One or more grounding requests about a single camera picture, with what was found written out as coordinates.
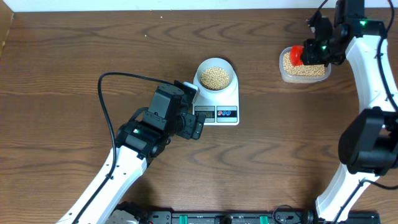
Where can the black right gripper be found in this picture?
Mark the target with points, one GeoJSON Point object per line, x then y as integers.
{"type": "Point", "coordinates": [310, 57]}

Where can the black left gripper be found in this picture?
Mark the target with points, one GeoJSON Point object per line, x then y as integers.
{"type": "Point", "coordinates": [192, 125]}

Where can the red plastic measuring scoop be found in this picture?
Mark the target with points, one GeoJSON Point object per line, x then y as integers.
{"type": "Point", "coordinates": [295, 55]}

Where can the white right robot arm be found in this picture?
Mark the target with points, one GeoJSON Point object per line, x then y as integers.
{"type": "Point", "coordinates": [367, 149]}

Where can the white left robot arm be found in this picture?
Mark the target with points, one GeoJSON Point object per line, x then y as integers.
{"type": "Point", "coordinates": [138, 141]}

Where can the white digital kitchen scale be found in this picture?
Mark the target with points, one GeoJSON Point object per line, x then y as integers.
{"type": "Point", "coordinates": [220, 108]}

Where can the soybeans in grey bowl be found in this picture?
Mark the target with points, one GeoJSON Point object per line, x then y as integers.
{"type": "Point", "coordinates": [214, 78]}

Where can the grey plastic bowl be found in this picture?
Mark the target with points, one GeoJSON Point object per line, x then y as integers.
{"type": "Point", "coordinates": [215, 62]}

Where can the pile of soybeans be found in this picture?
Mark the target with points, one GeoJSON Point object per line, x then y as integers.
{"type": "Point", "coordinates": [302, 70]}

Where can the clear plastic container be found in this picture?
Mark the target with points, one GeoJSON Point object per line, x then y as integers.
{"type": "Point", "coordinates": [300, 79]}

